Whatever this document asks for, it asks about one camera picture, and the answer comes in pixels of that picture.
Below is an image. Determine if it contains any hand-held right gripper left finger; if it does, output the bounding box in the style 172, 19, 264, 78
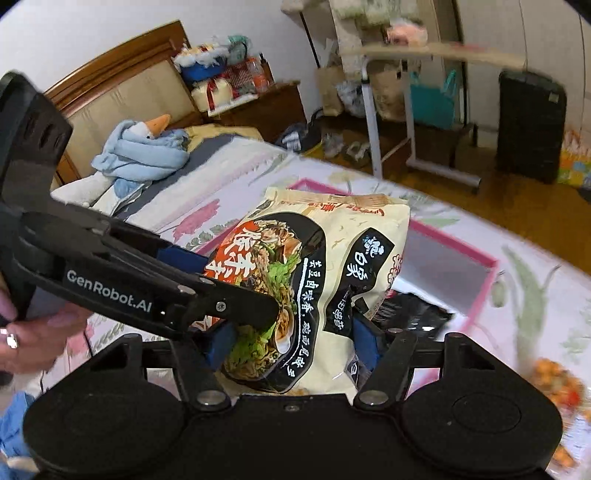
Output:
87, 320, 239, 412

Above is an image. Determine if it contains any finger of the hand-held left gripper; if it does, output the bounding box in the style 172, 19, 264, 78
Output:
156, 279, 283, 341
105, 220, 219, 289

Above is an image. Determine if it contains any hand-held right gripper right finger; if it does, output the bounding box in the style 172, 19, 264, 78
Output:
350, 315, 500, 410

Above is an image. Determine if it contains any plain black glossy packet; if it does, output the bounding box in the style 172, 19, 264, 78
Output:
378, 290, 456, 334

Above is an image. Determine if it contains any cream noodle bag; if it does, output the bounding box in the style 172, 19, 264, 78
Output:
202, 186, 412, 398

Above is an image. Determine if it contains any pink cardboard box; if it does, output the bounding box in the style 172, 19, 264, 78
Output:
285, 179, 500, 325

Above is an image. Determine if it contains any person's left hand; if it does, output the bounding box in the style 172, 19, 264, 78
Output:
0, 294, 94, 376

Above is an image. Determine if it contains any grey bed sheet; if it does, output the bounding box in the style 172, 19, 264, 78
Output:
115, 134, 242, 219

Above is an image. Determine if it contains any goose plush in blue blanket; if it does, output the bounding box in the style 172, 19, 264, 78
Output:
91, 119, 191, 186

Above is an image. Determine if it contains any wooden padded headboard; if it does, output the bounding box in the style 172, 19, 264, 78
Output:
43, 20, 205, 186

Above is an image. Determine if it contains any yellow pillow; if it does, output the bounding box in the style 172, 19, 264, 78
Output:
187, 124, 260, 149

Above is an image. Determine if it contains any white goose plush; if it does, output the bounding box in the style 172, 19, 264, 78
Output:
129, 114, 172, 140

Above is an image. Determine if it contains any black bag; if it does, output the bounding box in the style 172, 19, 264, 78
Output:
276, 122, 315, 152

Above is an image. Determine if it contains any wooden nightstand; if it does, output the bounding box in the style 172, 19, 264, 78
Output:
207, 80, 308, 140

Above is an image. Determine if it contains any clear bag of coated peanuts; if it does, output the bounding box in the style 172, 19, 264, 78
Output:
525, 359, 589, 472

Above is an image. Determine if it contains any pile of gift boxes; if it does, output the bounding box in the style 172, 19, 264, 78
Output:
172, 33, 277, 112

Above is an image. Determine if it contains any blue cloth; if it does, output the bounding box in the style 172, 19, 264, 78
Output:
0, 391, 34, 468

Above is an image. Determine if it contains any brown paper bag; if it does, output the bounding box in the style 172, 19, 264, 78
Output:
315, 64, 366, 117

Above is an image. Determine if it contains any teal shopping bag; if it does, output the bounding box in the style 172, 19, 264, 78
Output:
409, 69, 463, 131

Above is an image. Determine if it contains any black suitcase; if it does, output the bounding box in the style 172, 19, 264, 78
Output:
495, 69, 568, 186

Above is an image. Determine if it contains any colourful cardboard box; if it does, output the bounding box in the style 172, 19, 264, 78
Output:
556, 129, 591, 191

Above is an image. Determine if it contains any white lace cloth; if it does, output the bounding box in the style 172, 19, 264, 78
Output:
329, 0, 422, 75

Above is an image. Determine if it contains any pink tissue box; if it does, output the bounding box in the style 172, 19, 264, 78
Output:
384, 22, 429, 47

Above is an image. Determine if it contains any wooden desk with white frame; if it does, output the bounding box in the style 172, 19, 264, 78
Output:
361, 41, 528, 191

